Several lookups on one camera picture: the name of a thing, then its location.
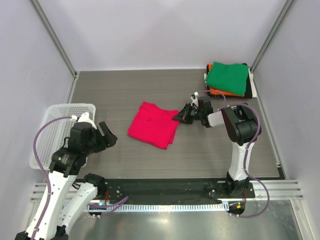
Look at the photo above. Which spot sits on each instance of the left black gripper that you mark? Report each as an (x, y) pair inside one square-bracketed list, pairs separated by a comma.
[(106, 140)]

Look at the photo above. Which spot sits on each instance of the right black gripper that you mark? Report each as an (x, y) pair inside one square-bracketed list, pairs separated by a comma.
[(182, 116)]

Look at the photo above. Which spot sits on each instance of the pink t shirt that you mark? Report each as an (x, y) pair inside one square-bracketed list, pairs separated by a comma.
[(153, 125)]

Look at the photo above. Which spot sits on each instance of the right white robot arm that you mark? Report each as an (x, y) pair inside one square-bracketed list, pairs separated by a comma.
[(243, 126)]

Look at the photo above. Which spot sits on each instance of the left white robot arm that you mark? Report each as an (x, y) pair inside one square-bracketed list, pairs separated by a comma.
[(52, 221)]

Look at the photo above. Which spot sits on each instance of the orange folded t shirt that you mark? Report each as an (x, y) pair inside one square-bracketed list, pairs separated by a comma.
[(215, 92)]

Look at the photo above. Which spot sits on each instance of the white plastic basket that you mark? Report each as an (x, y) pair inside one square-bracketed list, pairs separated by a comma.
[(52, 137)]

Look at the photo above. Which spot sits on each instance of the green folded t shirt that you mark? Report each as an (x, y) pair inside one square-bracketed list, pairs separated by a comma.
[(228, 78)]

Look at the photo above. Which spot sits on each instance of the black folded t shirt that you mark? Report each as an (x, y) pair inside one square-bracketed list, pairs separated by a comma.
[(229, 80)]

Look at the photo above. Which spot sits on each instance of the white folded t shirt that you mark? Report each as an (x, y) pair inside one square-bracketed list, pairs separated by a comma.
[(253, 87)]

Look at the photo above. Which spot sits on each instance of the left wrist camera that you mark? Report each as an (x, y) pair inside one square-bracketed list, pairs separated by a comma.
[(82, 130)]

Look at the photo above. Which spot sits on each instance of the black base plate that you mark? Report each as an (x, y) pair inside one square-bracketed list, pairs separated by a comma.
[(169, 190)]

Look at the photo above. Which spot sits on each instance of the white slotted cable duct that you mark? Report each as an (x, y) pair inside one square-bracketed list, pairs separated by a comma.
[(130, 208)]

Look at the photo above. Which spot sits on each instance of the aluminium rail frame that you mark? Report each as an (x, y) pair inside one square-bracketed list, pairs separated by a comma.
[(277, 189)]

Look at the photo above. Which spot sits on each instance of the left aluminium corner post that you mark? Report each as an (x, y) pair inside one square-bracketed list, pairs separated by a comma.
[(53, 36)]

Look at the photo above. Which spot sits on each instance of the aluminium corner post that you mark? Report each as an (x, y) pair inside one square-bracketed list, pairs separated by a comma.
[(284, 12), (53, 36)]

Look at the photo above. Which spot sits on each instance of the right aluminium corner post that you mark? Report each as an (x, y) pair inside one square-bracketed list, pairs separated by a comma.
[(284, 12)]

